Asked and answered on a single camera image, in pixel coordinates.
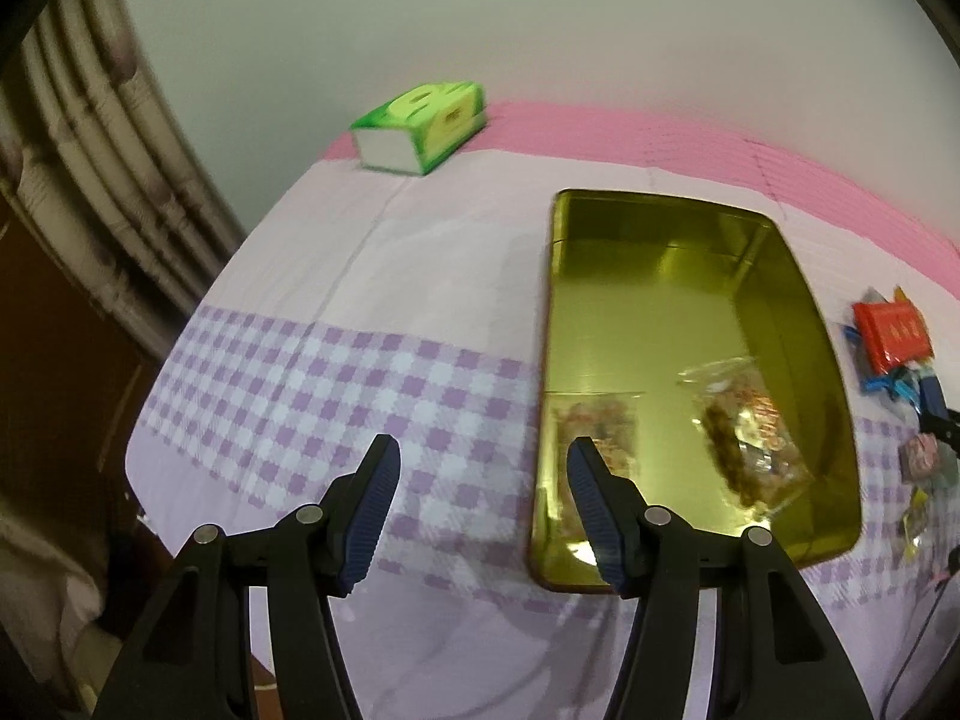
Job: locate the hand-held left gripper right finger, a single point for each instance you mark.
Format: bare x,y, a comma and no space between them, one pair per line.
592,502

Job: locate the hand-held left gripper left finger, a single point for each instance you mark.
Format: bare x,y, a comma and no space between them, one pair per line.
367,510

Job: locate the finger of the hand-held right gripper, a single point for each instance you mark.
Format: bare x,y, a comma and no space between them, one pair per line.
932,392

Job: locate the yellow snack packet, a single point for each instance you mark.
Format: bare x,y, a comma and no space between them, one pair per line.
916,521

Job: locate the maroon tin box gold inside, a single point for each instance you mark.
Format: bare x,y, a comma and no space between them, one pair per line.
660,315

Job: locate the clear packet of mixed snacks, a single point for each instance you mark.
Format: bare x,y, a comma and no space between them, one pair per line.
604,416

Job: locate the clear packet of brown snacks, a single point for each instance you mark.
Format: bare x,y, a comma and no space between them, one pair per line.
750,435

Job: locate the blue wrapped snack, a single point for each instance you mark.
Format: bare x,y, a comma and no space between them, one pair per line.
881,384

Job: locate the pink snack packet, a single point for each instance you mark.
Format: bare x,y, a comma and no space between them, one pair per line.
922,457

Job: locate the red snack packet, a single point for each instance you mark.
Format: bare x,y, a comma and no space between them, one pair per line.
892,334

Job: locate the pink and purple checked tablecloth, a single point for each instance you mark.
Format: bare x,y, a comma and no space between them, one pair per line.
420,300

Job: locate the white cloth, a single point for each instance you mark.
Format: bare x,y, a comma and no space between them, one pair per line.
45,585

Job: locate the brown wooden furniture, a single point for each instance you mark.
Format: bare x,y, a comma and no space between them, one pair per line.
60,360

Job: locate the green tissue pack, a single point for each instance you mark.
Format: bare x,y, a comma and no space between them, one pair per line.
420,127

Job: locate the beige curtain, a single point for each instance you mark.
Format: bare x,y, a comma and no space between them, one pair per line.
97,127

